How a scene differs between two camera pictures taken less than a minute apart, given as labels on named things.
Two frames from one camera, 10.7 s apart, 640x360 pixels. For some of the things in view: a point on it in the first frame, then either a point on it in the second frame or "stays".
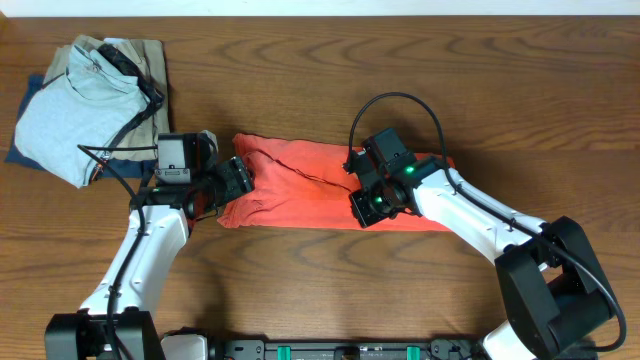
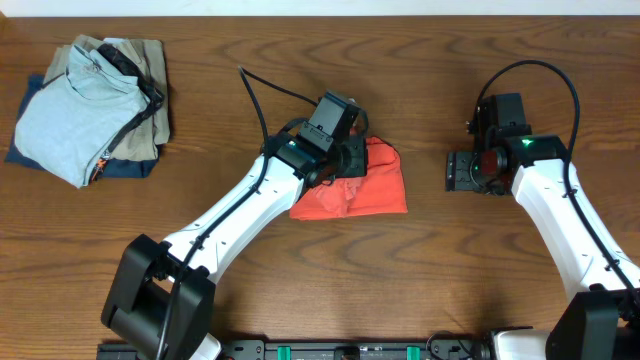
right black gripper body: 362,210 -> 458,171
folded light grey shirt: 89,104 stays
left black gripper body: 238,174 -> 355,156
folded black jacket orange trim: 150,89 stays
